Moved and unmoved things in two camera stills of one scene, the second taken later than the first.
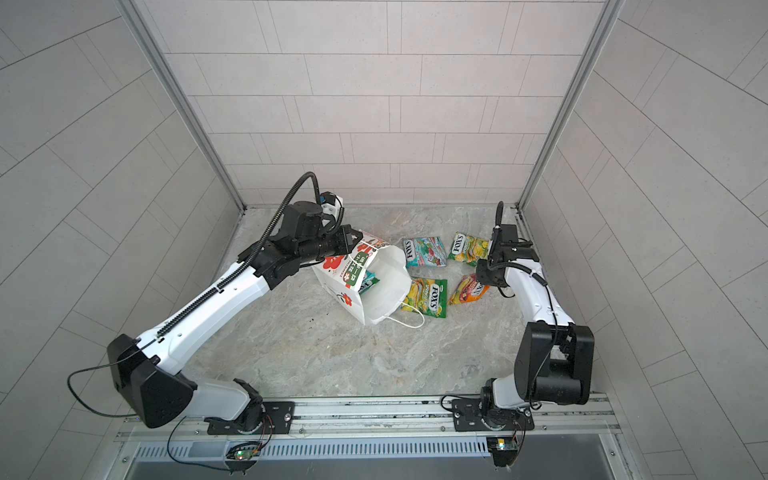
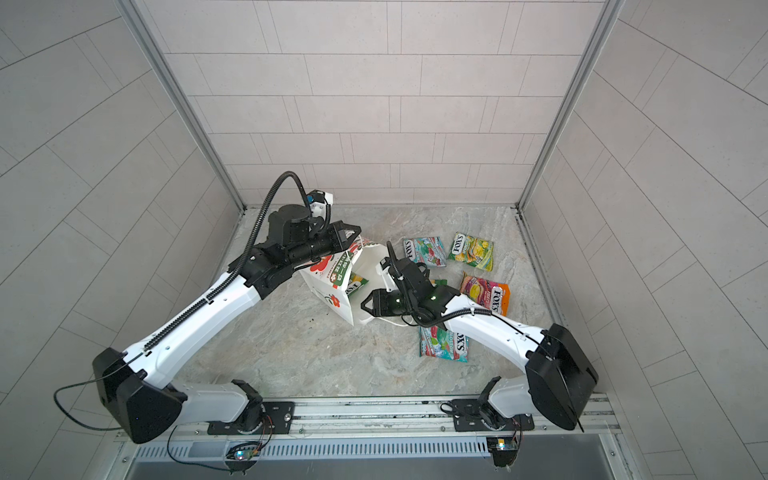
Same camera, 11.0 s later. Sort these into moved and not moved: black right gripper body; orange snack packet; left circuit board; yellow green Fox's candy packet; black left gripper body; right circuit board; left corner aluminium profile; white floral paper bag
Moved: orange snack packet; white floral paper bag; black right gripper body
Not moved: left circuit board; left corner aluminium profile; black left gripper body; yellow green Fox's candy packet; right circuit board
